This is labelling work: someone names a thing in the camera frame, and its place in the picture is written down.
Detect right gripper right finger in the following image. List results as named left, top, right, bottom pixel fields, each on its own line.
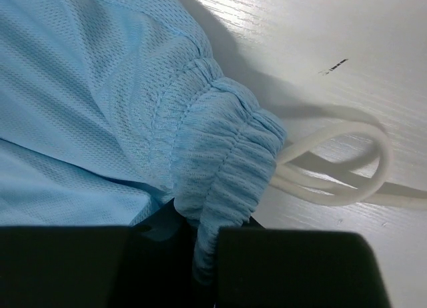
left=215, top=225, right=391, bottom=307

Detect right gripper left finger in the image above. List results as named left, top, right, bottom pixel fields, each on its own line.
left=0, top=201, right=201, bottom=308

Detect light blue shorts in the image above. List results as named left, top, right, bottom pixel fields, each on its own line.
left=0, top=0, right=398, bottom=285

